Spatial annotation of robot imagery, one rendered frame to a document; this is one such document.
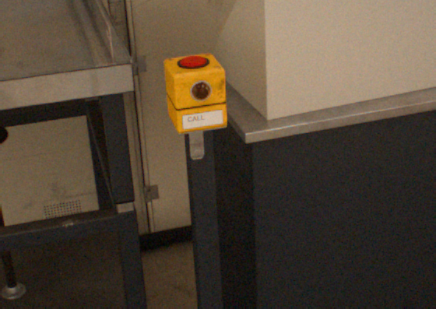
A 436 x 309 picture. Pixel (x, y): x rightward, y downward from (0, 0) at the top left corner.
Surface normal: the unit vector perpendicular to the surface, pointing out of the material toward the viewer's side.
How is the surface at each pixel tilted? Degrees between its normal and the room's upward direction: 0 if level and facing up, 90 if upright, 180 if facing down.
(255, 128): 0
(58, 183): 90
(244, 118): 0
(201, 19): 90
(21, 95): 90
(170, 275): 0
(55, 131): 90
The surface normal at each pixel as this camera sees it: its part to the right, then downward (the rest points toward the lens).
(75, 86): 0.25, 0.42
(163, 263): -0.05, -0.90
